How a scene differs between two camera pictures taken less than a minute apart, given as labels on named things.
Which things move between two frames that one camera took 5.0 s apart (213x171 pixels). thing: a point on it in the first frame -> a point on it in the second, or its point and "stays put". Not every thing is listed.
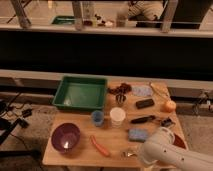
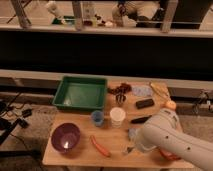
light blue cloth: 142,90 stays put
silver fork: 127,154 -> 129,149
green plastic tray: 82,93 stays put
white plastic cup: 117,115 stays put
